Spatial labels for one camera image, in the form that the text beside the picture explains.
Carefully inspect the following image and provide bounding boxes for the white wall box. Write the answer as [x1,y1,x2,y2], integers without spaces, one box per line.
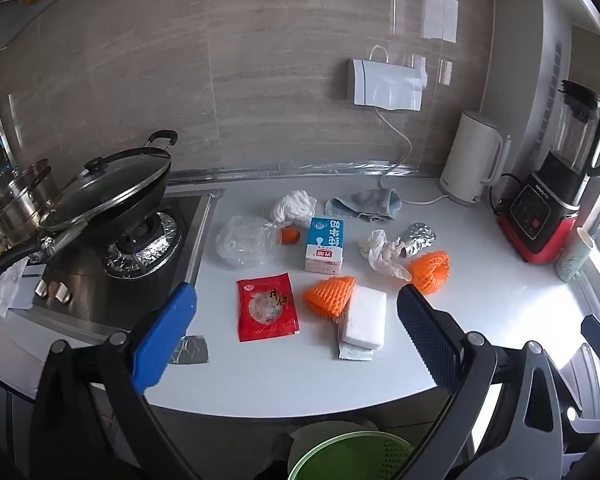
[347,57,426,111]

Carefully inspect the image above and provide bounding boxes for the white foam block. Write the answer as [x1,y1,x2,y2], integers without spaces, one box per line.
[340,285,389,351]

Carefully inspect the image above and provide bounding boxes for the green plastic bin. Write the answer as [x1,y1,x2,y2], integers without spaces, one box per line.
[286,430,414,480]

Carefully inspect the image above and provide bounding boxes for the red food packet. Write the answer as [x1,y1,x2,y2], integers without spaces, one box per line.
[237,272,301,344]

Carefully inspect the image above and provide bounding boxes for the clear plastic bag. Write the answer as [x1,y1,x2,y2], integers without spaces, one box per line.
[215,215,284,269]

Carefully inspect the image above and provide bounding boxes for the black wok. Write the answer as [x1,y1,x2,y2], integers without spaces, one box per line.
[55,130,179,250]

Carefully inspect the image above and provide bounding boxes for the pale patterned cup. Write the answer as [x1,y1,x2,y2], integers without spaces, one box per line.
[554,227,596,284]

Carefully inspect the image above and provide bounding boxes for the white paper sheet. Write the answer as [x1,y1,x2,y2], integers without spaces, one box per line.
[0,259,44,319]

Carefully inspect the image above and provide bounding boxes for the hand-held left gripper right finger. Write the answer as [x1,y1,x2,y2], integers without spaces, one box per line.
[396,282,568,480]

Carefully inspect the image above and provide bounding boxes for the blue grey cloth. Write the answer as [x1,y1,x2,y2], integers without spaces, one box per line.
[325,187,403,224]

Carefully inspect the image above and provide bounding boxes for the red black blender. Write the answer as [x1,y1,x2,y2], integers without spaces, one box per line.
[495,79,600,265]

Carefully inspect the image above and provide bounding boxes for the gas stove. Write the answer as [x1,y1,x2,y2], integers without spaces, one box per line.
[10,187,226,332]

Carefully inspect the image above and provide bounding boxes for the white electric kettle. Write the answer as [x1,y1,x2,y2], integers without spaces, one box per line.
[439,110,511,208]

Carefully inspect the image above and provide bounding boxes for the black pan handle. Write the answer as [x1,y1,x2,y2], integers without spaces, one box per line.
[0,240,56,289]

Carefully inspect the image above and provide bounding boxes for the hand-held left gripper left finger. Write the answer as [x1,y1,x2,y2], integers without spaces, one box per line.
[29,281,201,480]

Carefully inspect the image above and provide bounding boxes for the white power cable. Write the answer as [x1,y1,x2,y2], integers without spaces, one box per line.
[370,44,449,209]

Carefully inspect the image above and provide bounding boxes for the white wrapper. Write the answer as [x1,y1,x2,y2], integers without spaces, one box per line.
[336,320,376,361]

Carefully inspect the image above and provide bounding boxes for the glass wok lid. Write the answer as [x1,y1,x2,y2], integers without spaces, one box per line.
[39,147,174,234]

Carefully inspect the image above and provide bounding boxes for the white tissue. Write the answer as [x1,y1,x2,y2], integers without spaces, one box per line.
[270,190,319,226]

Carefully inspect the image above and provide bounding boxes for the stainless steel pot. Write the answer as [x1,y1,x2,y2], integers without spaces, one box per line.
[0,159,63,251]

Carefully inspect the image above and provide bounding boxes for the black power cable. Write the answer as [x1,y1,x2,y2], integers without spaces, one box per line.
[489,172,519,216]

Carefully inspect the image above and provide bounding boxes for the foil burner ring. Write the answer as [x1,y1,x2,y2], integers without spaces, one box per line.
[104,212,186,279]

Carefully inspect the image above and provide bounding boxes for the blue white milk carton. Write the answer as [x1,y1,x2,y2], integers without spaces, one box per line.
[302,216,346,276]

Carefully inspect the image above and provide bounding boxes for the orange foam fruit net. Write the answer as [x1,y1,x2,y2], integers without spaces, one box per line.
[302,275,357,319]
[406,251,452,295]

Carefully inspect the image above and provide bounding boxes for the aluminium foil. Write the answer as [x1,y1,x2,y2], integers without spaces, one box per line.
[397,222,439,261]

